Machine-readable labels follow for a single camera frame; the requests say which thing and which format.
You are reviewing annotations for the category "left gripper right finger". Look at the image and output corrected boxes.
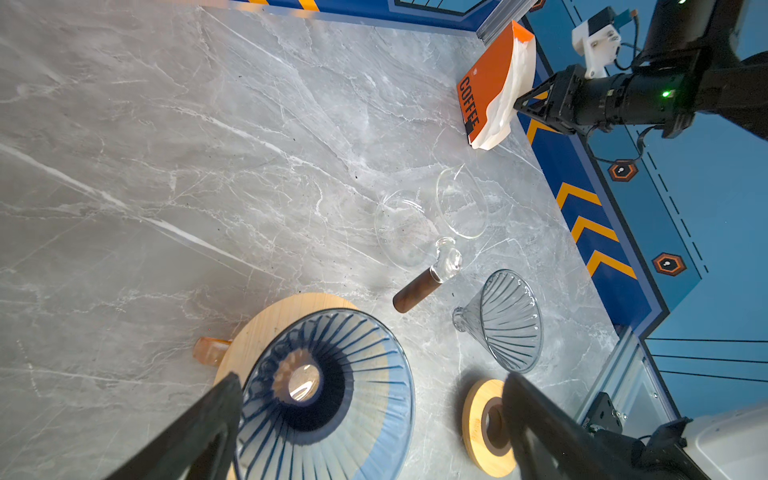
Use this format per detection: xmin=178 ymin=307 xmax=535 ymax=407
xmin=502 ymin=372 xmax=643 ymax=479

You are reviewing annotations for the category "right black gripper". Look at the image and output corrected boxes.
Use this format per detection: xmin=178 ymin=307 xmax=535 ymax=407
xmin=514 ymin=65 xmax=696 ymax=136

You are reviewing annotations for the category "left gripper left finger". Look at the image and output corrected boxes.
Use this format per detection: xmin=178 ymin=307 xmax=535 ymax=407
xmin=109 ymin=372 xmax=243 ymax=479

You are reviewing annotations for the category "coffee filter bag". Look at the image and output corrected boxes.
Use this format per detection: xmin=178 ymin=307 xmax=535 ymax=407
xmin=457 ymin=21 xmax=536 ymax=151

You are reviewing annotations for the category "wooden dripper ring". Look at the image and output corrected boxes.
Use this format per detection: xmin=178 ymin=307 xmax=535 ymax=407
xmin=461 ymin=378 xmax=518 ymax=479
xmin=212 ymin=292 xmax=361 ymax=480

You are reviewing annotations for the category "blue glass dripper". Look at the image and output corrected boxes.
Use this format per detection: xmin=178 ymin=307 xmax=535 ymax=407
xmin=233 ymin=308 xmax=415 ymax=479

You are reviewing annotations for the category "grey glass dripper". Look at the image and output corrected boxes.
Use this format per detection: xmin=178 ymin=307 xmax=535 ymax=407
xmin=452 ymin=269 xmax=543 ymax=374

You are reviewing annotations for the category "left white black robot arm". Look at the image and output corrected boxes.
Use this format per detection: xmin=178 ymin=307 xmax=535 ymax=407
xmin=115 ymin=373 xmax=767 ymax=479

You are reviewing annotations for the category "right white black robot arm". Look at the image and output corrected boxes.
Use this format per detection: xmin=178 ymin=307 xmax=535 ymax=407
xmin=514 ymin=0 xmax=767 ymax=139

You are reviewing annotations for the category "amber glass pitcher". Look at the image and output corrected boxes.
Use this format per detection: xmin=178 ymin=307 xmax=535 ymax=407
xmin=193 ymin=337 xmax=231 ymax=367

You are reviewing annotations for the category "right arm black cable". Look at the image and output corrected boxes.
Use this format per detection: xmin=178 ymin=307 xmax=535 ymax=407
xmin=590 ymin=17 xmax=655 ymax=166

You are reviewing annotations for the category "right aluminium corner post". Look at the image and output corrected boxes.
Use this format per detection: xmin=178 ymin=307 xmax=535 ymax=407
xmin=476 ymin=0 xmax=537 ymax=46

